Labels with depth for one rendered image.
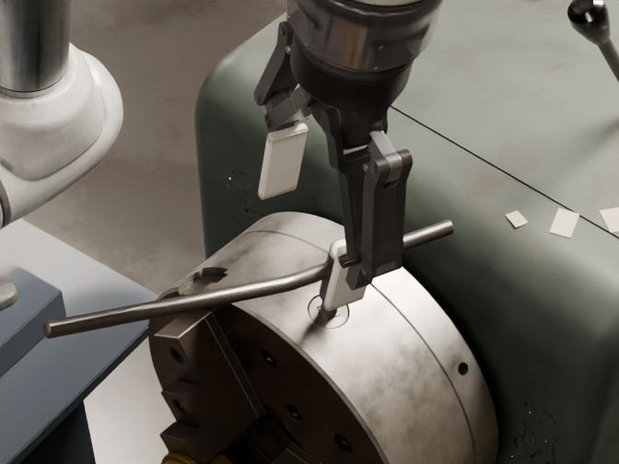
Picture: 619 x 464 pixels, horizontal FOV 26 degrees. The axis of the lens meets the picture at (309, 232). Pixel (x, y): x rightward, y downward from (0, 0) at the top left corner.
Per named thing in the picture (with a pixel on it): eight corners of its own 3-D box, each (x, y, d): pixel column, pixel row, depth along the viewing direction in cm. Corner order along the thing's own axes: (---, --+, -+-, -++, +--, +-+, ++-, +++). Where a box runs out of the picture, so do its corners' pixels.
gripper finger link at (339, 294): (376, 233, 91) (380, 241, 90) (358, 291, 96) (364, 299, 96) (336, 247, 90) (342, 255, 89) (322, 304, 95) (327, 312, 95)
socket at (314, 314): (332, 307, 111) (337, 288, 109) (350, 339, 110) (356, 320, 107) (297, 320, 110) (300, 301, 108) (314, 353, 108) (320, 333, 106)
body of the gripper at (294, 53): (271, -7, 81) (256, 96, 88) (336, 90, 77) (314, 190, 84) (379, -35, 84) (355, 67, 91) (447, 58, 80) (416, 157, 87)
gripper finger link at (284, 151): (271, 140, 94) (266, 133, 95) (261, 201, 100) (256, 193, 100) (309, 129, 96) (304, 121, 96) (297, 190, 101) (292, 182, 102)
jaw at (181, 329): (261, 386, 120) (202, 274, 116) (295, 391, 116) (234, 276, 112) (171, 461, 115) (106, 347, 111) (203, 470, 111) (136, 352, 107)
